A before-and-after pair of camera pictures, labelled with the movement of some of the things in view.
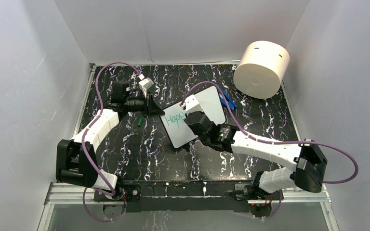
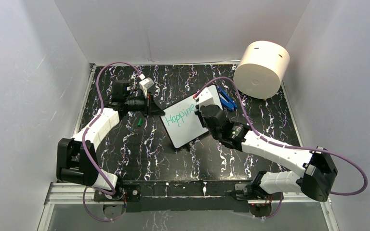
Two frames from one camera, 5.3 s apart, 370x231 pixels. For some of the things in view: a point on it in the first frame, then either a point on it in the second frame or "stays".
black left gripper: [154, 110] stays
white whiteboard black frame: [175, 120] stays
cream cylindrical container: [262, 67] stays
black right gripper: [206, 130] -> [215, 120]
